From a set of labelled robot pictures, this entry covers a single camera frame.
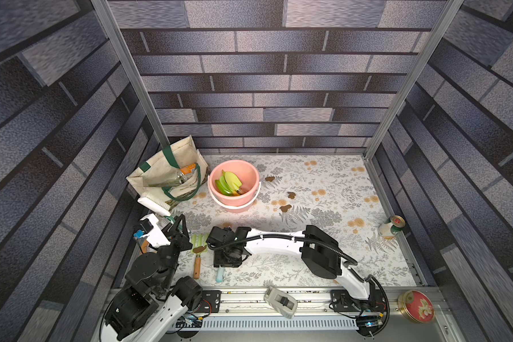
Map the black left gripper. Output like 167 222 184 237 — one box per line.
156 214 194 294

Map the green hand rake wooden handle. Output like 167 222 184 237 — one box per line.
191 234 208 279

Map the blue trowel with soil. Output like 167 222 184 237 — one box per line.
215 266 225 284

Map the white green hand brush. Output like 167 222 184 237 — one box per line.
138 197 175 223

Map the pink plastic bucket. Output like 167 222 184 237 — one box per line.
207 160 262 213

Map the green trowel yellow blue handle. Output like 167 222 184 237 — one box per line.
215 177 232 196

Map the green shovel brown handle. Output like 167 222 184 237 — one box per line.
217 175 236 196

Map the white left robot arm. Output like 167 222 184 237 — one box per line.
98 214 202 341

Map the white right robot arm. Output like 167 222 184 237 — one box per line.
206 225 390 337

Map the orange tape roll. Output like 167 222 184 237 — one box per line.
139 240 148 254

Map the cream canvas tote bag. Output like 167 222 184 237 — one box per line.
127 136 208 211

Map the grey tape dispenser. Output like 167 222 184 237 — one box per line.
264 287 298 319

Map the round red gold tin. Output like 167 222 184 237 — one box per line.
398 290 435 323

